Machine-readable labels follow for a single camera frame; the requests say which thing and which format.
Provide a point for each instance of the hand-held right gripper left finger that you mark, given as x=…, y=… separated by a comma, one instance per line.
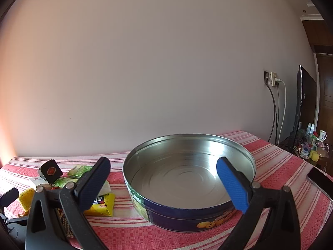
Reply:
x=94, y=185

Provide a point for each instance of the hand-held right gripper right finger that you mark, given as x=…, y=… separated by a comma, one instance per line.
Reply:
x=231, y=185

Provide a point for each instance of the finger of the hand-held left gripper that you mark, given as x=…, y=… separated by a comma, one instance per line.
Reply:
x=9, y=197
x=15, y=220

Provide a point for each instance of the white packet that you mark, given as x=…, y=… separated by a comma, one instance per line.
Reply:
x=105, y=187

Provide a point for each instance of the yellow sponge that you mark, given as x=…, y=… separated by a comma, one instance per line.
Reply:
x=26, y=196

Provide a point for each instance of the green tea packet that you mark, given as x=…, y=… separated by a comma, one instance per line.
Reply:
x=62, y=182
x=79, y=170

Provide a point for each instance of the yellow snack packet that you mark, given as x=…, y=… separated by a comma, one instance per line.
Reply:
x=104, y=204

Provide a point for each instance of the white box brown patterned side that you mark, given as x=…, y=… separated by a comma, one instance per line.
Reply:
x=35, y=181

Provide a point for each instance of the small black box red seal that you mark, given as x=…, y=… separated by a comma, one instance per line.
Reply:
x=50, y=172

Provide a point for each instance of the round blue cookie tin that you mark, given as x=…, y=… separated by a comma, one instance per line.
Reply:
x=182, y=177

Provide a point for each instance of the red striped tablecloth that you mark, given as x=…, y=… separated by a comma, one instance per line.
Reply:
x=156, y=239

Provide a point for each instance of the clutter of small bottles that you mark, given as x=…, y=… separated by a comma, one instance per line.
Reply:
x=309, y=143

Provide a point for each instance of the black smartphone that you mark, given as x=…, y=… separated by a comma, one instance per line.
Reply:
x=321, y=181

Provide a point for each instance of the white mug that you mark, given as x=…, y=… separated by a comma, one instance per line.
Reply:
x=322, y=135

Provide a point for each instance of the black flat television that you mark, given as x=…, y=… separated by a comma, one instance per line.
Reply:
x=305, y=104

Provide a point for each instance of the wooden door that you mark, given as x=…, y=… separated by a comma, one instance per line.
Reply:
x=325, y=88

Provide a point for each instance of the wall socket with adapter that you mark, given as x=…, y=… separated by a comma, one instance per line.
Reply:
x=272, y=79

